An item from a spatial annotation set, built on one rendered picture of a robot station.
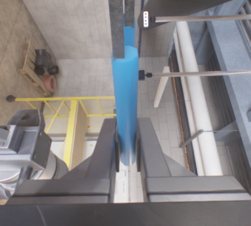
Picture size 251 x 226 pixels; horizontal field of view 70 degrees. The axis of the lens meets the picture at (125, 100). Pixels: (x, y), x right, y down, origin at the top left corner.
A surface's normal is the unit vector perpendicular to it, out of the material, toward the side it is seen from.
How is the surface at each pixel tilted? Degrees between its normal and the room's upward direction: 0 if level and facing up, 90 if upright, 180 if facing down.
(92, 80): 90
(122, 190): 90
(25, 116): 90
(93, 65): 90
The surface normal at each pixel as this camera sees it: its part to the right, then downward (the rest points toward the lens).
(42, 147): 1.00, -0.03
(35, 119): -0.02, -0.56
